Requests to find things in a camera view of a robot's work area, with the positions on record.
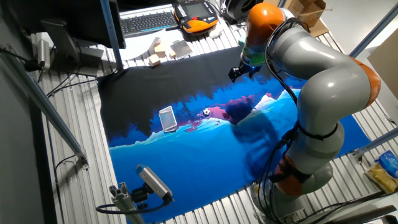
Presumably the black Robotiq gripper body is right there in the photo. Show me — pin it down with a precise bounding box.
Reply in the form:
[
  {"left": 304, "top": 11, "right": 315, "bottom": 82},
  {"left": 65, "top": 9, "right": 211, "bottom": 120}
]
[{"left": 236, "top": 60, "right": 258, "bottom": 76}]

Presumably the white foam lump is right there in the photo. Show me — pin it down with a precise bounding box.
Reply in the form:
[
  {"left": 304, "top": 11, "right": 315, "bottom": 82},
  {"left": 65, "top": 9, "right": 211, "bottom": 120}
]
[{"left": 208, "top": 24, "right": 224, "bottom": 39}]

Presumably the grey metal plate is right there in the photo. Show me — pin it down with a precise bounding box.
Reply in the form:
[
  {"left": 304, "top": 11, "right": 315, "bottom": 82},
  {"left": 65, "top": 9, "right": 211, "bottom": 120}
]
[{"left": 170, "top": 39, "right": 193, "bottom": 60}]

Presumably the orange black teach pendant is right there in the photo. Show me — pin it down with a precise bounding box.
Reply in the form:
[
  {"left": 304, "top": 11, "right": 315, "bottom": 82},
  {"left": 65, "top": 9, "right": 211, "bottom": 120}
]
[{"left": 173, "top": 0, "right": 220, "bottom": 34}]

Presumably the brown cardboard box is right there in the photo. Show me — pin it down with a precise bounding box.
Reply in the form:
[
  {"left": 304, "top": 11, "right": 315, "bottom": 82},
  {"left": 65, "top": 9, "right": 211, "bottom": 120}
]
[{"left": 284, "top": 0, "right": 327, "bottom": 29}]

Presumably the blue black printed cloth mat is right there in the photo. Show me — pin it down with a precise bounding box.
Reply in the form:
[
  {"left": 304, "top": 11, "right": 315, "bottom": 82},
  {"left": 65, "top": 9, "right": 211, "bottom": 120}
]
[{"left": 98, "top": 46, "right": 373, "bottom": 224}]

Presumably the black computer keyboard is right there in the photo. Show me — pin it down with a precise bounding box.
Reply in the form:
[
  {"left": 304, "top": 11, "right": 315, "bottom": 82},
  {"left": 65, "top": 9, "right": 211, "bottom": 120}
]
[{"left": 119, "top": 11, "right": 180, "bottom": 38}]

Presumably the large brown cardboard panel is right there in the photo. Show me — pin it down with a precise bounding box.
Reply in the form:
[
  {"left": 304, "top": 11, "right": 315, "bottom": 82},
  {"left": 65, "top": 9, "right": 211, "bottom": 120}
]
[{"left": 367, "top": 37, "right": 398, "bottom": 100}]

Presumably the blue plastic packet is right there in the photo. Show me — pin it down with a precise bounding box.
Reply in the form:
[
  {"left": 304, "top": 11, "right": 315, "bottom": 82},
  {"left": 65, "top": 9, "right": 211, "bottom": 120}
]
[{"left": 375, "top": 150, "right": 398, "bottom": 179}]

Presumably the yellow plastic packet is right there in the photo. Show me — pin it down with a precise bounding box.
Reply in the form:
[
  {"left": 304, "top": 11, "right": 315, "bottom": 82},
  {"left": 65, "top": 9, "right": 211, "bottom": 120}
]
[{"left": 364, "top": 163, "right": 398, "bottom": 194}]

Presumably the grey monitor stand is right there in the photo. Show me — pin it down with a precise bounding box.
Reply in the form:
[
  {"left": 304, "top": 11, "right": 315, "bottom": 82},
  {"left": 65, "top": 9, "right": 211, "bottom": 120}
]
[{"left": 40, "top": 19, "right": 105, "bottom": 77}]

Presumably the black computer monitor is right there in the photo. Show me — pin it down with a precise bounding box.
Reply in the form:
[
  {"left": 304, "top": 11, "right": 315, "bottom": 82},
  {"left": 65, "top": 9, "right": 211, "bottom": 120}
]
[{"left": 9, "top": 0, "right": 127, "bottom": 50}]

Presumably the silver metal cylinder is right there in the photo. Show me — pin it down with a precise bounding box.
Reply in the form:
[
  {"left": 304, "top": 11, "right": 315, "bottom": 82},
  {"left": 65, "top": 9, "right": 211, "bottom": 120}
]
[{"left": 37, "top": 39, "right": 51, "bottom": 70}]

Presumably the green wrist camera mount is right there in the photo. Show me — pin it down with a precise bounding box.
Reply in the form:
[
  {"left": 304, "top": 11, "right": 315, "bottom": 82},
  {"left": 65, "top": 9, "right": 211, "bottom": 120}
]
[{"left": 241, "top": 46, "right": 268, "bottom": 67}]

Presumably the black cable spool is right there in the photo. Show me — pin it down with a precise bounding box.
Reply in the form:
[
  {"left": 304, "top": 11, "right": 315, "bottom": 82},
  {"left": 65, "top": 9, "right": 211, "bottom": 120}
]
[{"left": 224, "top": 0, "right": 264, "bottom": 24}]

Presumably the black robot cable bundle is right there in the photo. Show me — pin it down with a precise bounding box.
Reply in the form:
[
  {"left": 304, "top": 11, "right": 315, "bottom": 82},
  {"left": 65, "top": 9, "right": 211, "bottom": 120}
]
[{"left": 254, "top": 17, "right": 312, "bottom": 224}]

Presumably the white wire mesh goal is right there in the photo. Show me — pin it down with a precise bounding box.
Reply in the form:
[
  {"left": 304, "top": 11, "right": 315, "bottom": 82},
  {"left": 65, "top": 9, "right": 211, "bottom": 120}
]
[{"left": 158, "top": 105, "right": 178, "bottom": 134}]

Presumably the black cable tie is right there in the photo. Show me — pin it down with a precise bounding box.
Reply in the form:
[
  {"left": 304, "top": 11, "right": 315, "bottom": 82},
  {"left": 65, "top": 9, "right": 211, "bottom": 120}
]
[{"left": 297, "top": 123, "right": 339, "bottom": 141}]

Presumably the black fabric strap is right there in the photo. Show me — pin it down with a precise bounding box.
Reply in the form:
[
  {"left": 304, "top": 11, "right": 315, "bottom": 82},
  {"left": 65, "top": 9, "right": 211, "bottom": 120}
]
[{"left": 269, "top": 157, "right": 313, "bottom": 184}]

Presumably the silver camera with blue end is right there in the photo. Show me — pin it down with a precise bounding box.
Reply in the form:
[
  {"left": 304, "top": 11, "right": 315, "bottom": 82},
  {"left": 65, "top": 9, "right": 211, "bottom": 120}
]
[{"left": 136, "top": 164, "right": 175, "bottom": 202}]

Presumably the black camera ball mount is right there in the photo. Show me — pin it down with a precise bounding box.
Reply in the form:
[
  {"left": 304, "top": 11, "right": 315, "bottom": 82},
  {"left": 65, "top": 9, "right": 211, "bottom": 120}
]
[{"left": 130, "top": 183, "right": 153, "bottom": 210}]

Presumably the black monitor cable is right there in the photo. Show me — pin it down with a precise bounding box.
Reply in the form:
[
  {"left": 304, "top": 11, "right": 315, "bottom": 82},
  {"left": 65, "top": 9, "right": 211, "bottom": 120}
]
[{"left": 46, "top": 73, "right": 98, "bottom": 98}]

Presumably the short aluminium extrusion post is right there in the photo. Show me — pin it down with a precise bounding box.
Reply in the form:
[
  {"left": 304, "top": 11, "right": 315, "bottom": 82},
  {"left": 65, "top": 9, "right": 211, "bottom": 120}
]
[{"left": 108, "top": 182, "right": 146, "bottom": 224}]

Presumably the black camera cable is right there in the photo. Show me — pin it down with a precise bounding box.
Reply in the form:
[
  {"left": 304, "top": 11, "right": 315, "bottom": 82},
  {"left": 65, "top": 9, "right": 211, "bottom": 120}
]
[{"left": 95, "top": 198, "right": 169, "bottom": 215}]

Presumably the thin black cable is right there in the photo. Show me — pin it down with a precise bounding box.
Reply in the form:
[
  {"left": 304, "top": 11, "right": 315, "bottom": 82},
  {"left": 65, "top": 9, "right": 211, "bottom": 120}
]
[{"left": 53, "top": 154, "right": 77, "bottom": 224}]

